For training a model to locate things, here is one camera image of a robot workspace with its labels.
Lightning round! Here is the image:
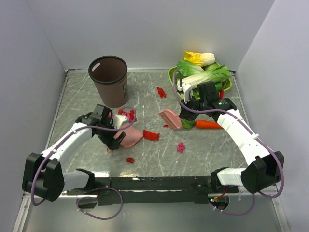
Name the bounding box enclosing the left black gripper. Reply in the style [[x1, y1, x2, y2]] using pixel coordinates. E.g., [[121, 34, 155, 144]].
[[97, 117, 126, 150]]

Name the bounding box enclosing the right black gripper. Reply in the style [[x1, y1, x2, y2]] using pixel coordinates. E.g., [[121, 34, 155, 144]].
[[180, 94, 208, 121]]

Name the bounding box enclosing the pink plastic dustpan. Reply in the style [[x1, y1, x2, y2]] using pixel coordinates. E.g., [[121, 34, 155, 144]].
[[114, 126, 143, 148]]

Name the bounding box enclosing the large red paper scrap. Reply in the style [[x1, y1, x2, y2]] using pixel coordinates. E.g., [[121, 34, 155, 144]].
[[143, 130, 160, 141]]

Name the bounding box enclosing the pink plastic brush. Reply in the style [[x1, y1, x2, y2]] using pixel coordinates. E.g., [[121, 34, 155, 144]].
[[158, 109, 182, 130]]

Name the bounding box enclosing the red paper scrap strip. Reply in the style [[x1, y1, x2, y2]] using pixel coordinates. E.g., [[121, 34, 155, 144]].
[[118, 109, 137, 123]]

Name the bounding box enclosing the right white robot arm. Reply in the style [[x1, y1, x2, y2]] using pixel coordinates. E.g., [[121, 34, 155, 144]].
[[174, 81, 284, 198]]

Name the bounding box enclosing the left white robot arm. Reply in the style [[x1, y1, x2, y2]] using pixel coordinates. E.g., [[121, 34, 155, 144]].
[[22, 104, 128, 202]]

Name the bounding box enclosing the red chili toy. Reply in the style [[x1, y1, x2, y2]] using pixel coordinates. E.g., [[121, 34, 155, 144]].
[[219, 89, 224, 99]]

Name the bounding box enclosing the toy carrot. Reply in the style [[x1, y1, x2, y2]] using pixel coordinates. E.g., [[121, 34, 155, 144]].
[[181, 119, 222, 130]]

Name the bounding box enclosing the small red paper scrap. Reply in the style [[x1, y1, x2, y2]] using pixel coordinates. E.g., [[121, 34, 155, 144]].
[[126, 157, 135, 163]]

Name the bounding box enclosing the white bok choy toy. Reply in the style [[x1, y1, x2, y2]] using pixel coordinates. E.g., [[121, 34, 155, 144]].
[[182, 65, 230, 88]]

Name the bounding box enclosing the yellow napa cabbage toy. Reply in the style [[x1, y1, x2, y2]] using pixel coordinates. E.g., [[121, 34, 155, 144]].
[[184, 51, 216, 67]]

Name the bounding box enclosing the curved red paper scrap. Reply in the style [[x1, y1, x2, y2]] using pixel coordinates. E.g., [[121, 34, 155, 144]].
[[157, 87, 167, 98]]

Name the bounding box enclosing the green plastic tray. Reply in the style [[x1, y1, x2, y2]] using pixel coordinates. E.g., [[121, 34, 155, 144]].
[[168, 61, 233, 92]]

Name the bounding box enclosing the small magenta paper ball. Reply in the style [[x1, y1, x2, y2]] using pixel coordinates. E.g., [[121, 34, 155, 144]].
[[177, 142, 185, 153]]

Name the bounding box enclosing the brown plastic waste bin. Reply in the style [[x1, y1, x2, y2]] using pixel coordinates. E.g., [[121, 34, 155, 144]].
[[88, 56, 128, 108]]

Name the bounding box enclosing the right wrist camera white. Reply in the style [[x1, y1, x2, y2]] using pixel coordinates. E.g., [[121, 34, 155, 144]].
[[177, 81, 193, 104]]

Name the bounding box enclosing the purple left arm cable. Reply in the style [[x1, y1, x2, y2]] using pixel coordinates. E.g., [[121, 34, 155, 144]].
[[30, 107, 137, 220]]

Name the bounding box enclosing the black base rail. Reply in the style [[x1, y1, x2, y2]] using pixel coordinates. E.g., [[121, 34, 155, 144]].
[[67, 176, 239, 206]]

